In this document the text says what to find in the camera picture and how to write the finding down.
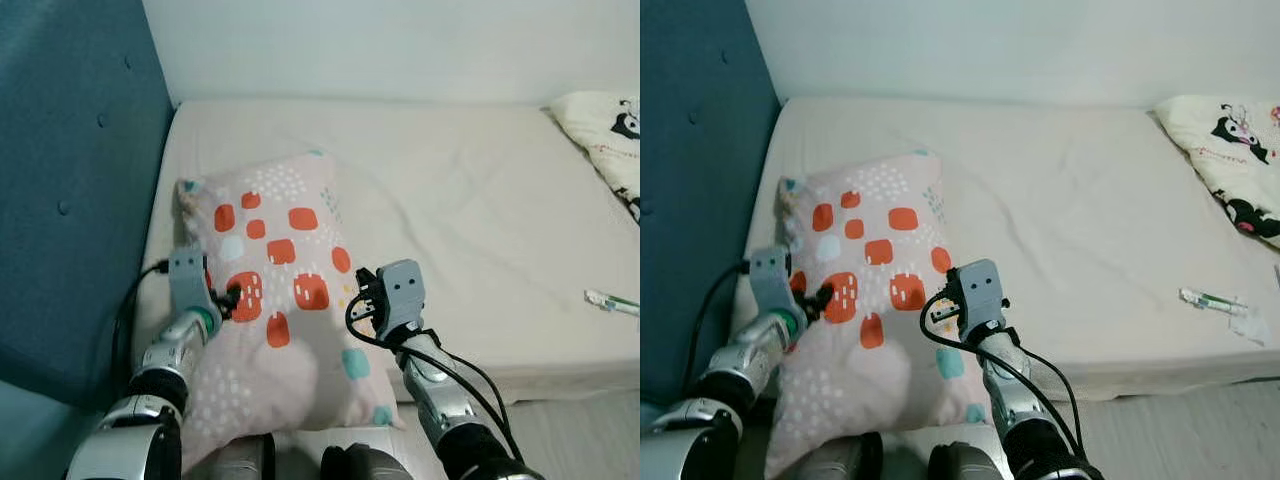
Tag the pink patterned pillow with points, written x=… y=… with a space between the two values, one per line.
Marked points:
x=300 y=250
x=900 y=250

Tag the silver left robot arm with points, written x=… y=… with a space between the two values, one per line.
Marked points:
x=165 y=355
x=745 y=350

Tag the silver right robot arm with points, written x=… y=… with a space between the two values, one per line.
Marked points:
x=1010 y=385
x=435 y=385

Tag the mattress with cream sheet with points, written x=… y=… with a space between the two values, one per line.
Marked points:
x=1080 y=200
x=480 y=200

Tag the teal upholstered headboard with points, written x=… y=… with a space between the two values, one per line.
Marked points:
x=700 y=200
x=70 y=200

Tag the right robot leg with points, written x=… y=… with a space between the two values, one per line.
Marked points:
x=965 y=465
x=365 y=465

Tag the robot leg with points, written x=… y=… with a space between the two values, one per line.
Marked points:
x=245 y=460
x=850 y=460
x=965 y=465
x=365 y=465

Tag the left robot leg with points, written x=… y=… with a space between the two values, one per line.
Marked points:
x=245 y=460
x=850 y=460

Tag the cream cartoon print comforter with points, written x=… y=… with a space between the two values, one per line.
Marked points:
x=1215 y=160
x=605 y=135

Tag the clear plastic wrapper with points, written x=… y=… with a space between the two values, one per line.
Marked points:
x=1250 y=328

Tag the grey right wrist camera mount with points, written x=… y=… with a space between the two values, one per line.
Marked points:
x=402 y=295
x=982 y=295

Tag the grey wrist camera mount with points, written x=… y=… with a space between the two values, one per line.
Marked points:
x=982 y=295
x=402 y=295
x=768 y=278
x=187 y=278

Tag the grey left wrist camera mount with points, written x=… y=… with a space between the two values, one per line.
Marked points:
x=768 y=278
x=187 y=278

